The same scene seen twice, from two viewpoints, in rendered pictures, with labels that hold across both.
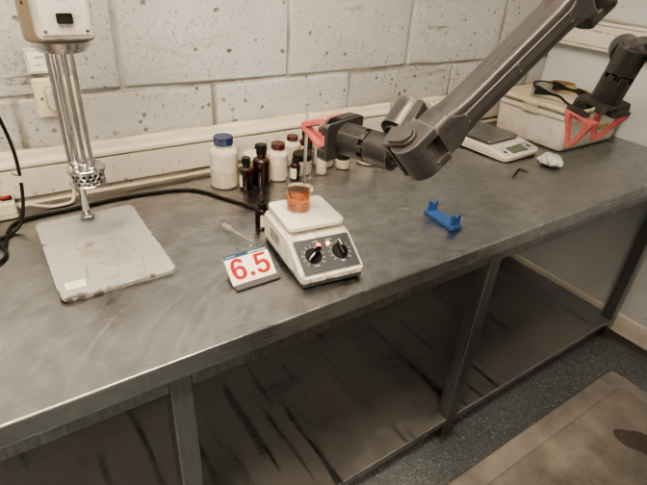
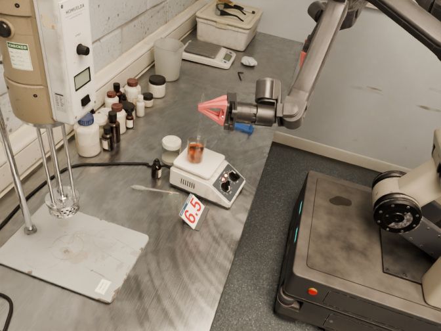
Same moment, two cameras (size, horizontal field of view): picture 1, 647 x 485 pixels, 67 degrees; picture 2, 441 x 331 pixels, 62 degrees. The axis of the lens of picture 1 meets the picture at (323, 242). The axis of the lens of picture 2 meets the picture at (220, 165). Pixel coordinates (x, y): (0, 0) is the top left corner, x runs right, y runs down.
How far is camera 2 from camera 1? 0.66 m
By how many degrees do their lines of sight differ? 37
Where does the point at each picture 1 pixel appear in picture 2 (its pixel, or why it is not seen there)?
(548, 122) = (234, 34)
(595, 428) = (323, 203)
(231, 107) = not seen: hidden behind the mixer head
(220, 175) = (92, 146)
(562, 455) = (321, 224)
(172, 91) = not seen: hidden behind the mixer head
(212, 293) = (187, 240)
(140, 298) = (153, 269)
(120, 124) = not seen: outside the picture
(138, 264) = (122, 246)
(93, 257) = (84, 259)
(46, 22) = (76, 110)
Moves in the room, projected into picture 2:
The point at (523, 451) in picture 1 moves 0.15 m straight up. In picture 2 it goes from (307, 231) to (318, 207)
